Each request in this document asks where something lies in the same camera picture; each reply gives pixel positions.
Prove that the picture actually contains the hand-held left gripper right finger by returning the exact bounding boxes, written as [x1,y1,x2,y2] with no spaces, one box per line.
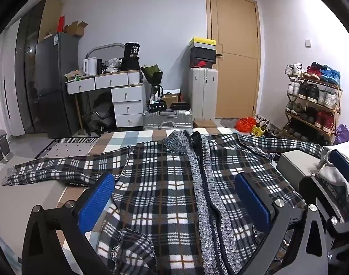
[235,173,332,275]

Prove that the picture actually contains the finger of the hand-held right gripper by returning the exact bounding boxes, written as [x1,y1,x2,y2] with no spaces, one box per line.
[330,150,349,184]
[300,175,349,261]

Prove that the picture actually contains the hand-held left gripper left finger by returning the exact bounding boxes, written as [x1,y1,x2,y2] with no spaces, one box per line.
[21,173,115,275]

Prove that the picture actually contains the plaid knit cardigan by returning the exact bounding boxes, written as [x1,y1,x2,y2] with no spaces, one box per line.
[1,129,324,275]

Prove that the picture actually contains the purple bag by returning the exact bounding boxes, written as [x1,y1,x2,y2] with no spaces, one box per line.
[335,124,349,146]

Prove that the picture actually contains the grey box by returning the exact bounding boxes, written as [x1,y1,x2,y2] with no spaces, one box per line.
[276,150,324,182]

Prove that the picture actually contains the white dotted rug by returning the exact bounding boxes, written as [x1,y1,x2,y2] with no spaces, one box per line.
[34,137,100,159]

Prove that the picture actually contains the checkered bed sheet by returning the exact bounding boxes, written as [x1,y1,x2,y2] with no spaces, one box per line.
[0,126,278,275]

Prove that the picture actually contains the yellow sneakers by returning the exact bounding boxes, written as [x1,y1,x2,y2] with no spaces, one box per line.
[250,124,268,136]

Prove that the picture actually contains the loose dark shoes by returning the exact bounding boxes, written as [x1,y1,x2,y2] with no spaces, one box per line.
[254,115,289,141]

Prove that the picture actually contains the orange plastic bag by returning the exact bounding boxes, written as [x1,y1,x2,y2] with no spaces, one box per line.
[234,117,256,132]

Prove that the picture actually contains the rows of racked shoes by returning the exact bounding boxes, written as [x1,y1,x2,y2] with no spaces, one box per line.
[284,61,341,144]

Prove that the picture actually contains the black duffel bag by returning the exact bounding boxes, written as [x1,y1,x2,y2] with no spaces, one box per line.
[82,103,116,136]

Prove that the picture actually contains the flat brown cardboard box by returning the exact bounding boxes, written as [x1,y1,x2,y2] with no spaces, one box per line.
[193,119,218,128]

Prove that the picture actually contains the grey storage stool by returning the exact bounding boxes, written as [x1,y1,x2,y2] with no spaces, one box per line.
[0,129,13,165]

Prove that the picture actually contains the silver aluminium suitcase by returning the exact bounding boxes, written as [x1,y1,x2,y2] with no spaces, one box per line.
[142,107,193,131]

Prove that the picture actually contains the black box with white dots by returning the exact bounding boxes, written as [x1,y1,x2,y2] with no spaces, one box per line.
[147,100,167,113]

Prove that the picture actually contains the grey refrigerator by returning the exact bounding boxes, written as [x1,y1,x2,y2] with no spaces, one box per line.
[34,32,80,139]

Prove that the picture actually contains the white hard-shell suitcase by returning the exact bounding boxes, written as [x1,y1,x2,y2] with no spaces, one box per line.
[188,67,218,121]

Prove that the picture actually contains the white desk with drawers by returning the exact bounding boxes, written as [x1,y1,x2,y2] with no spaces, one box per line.
[65,70,146,95]

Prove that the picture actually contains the wooden door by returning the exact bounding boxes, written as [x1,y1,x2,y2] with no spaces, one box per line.
[205,0,261,119]

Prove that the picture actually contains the small cardboard box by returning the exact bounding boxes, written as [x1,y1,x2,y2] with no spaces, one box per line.
[162,90,182,107]

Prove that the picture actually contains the white electric kettle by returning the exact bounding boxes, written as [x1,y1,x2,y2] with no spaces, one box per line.
[83,58,97,76]

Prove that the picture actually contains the white crumpled plastic bag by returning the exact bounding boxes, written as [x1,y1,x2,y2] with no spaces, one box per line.
[104,58,120,73]

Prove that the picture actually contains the black wrapped bouquet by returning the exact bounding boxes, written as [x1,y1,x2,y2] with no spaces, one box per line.
[141,64,163,104]

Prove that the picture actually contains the dark glass wardrobe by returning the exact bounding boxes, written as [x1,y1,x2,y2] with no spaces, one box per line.
[14,0,49,135]

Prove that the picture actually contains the black paper bag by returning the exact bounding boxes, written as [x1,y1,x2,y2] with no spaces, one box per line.
[119,43,142,71]

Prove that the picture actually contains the red and black shoe box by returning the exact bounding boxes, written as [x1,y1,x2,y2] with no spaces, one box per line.
[189,60,216,69]

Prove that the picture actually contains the open cardboard box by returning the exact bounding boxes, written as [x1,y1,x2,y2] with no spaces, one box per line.
[64,21,88,37]

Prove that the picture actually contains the tall brown cardboard sheet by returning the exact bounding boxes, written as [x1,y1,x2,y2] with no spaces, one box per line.
[38,0,63,42]

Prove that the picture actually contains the grey arched frame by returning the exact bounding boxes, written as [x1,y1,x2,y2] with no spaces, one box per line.
[85,43,126,63]

